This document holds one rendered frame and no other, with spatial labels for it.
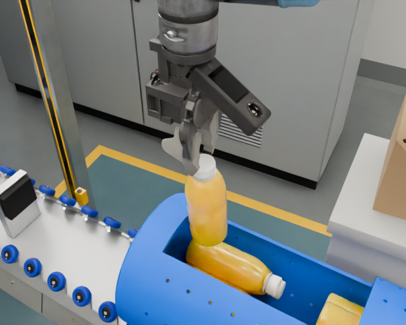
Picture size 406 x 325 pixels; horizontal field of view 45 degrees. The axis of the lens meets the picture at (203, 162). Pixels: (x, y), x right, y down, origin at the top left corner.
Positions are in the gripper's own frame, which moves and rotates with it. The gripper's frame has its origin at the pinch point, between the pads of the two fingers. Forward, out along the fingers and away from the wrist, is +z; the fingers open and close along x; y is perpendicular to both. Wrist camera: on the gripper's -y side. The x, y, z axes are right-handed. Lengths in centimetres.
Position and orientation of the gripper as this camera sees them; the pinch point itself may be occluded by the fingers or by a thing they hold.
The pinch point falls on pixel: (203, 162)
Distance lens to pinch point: 75.5
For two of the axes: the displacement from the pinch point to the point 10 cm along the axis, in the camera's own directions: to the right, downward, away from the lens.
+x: -5.1, 5.8, -6.4
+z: 0.0, 7.4, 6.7
